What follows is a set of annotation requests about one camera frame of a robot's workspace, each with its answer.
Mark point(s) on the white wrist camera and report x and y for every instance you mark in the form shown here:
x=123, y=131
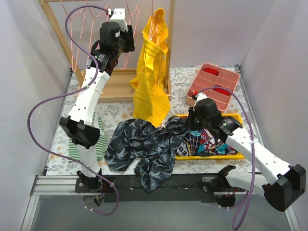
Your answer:
x=197, y=96
x=118, y=15

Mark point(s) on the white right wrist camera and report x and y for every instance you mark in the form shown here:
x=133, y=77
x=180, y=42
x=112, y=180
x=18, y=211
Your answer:
x=197, y=96

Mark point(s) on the yellow shorts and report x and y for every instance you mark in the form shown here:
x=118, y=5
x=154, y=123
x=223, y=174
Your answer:
x=150, y=101

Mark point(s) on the wooden clothes rack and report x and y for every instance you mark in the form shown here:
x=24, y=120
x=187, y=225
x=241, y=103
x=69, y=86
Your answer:
x=117, y=89

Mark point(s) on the red folded sock top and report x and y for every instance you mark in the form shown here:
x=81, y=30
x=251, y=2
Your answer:
x=211, y=71

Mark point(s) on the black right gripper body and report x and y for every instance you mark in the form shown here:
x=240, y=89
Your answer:
x=192, y=121

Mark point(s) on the colorful comic-print garment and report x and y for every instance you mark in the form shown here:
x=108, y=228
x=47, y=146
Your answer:
x=202, y=143

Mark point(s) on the dark leaf-print shorts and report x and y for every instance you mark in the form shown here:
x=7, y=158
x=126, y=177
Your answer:
x=155, y=147

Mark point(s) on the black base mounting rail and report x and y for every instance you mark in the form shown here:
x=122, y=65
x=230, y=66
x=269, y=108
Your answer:
x=179, y=187

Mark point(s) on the pink wire hanger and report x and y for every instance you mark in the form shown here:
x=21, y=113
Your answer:
x=75, y=28
x=132, y=14
x=94, y=16

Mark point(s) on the pink divided organizer box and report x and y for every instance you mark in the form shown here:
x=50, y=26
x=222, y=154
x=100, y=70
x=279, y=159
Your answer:
x=226, y=78

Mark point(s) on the yellow plastic tray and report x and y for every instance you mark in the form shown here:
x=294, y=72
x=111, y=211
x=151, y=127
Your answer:
x=216, y=157

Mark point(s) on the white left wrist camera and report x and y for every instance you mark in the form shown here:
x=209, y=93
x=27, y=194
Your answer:
x=118, y=15

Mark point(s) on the pink hanger holding yellow shorts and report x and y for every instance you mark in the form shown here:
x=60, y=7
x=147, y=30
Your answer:
x=152, y=25

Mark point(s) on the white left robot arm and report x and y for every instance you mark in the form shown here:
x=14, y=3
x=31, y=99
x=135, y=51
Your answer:
x=77, y=125

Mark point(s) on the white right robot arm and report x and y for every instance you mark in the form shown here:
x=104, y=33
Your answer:
x=280, y=183

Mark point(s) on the red folded sock middle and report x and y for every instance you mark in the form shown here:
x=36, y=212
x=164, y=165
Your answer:
x=222, y=91

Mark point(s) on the red folded sock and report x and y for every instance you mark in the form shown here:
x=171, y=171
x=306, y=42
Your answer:
x=211, y=71
x=222, y=91

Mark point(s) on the green white striped garment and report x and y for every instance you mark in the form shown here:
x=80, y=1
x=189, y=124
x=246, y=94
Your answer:
x=101, y=144

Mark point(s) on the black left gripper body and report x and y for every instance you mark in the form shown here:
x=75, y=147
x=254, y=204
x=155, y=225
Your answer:
x=130, y=38

